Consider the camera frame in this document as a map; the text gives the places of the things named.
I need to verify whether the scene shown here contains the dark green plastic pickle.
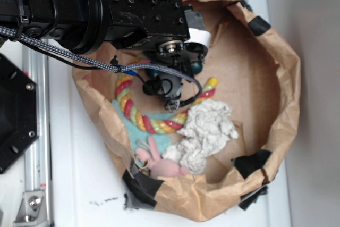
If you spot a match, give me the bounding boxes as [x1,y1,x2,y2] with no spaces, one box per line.
[145,61,203,78]

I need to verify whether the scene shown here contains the light blue cloth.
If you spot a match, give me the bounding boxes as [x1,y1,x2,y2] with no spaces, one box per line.
[112,100,172,153]

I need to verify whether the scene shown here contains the aluminium extrusion rail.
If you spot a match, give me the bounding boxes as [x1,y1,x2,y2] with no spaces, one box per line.
[14,46,54,226]

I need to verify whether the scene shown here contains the pink plush bunny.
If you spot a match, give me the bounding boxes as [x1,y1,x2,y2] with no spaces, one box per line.
[135,136,189,179]

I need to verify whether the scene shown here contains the grey braided cable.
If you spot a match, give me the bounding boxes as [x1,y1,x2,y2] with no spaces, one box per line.
[0,24,204,105]

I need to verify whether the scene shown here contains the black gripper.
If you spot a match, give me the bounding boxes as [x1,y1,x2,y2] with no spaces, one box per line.
[104,0,211,68]

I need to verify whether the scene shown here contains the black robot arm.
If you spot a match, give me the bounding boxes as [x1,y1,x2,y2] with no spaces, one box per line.
[1,0,209,67]

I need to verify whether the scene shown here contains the metal corner bracket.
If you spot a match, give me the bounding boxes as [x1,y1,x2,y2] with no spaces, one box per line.
[13,190,50,227]

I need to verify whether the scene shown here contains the crumpled white paper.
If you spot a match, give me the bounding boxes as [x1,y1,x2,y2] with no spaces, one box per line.
[162,99,239,174]

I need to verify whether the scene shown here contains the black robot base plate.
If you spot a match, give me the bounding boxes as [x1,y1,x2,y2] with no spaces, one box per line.
[1,54,38,174]

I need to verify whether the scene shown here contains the multicolour twisted rope toy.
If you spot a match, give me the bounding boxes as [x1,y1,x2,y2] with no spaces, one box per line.
[115,54,219,134]

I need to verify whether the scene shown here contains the brown paper bag bin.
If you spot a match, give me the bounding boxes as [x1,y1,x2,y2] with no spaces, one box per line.
[72,0,301,222]

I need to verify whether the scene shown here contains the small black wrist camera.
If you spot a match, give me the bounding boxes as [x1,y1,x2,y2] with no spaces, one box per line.
[143,72,183,112]

